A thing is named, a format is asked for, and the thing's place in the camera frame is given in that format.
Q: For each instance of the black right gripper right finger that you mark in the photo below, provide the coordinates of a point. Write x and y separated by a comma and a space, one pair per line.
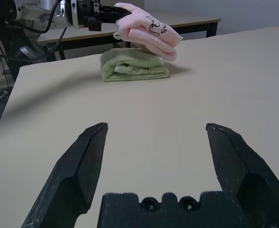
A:
239, 161

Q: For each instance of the grey robot torso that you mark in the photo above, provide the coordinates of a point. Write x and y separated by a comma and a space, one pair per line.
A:
27, 51

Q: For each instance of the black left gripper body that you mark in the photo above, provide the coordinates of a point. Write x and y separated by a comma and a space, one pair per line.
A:
88, 12

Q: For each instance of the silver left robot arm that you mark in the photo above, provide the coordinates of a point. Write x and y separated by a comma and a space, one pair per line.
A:
30, 9

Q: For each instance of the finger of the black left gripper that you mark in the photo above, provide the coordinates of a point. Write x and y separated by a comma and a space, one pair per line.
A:
113, 17
113, 9

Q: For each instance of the green folded towel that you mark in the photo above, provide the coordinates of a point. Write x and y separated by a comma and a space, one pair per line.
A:
132, 61

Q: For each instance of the black framed side table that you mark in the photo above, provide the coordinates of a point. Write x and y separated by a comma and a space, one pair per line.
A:
196, 21

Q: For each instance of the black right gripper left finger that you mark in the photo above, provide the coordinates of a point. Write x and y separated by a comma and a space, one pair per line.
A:
77, 171

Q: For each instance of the pink towel with embroidered print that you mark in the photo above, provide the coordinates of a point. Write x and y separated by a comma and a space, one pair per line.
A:
151, 35

